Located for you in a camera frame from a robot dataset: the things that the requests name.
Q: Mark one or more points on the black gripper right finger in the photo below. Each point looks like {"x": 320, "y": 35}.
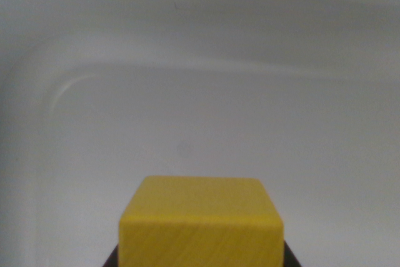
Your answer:
{"x": 290, "y": 259}

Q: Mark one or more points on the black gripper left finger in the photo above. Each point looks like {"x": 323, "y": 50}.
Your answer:
{"x": 114, "y": 260}

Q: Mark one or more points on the yellow wooden cube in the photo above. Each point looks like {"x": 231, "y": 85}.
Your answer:
{"x": 200, "y": 235}

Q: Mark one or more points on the white plastic bin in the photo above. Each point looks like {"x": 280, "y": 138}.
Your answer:
{"x": 200, "y": 107}

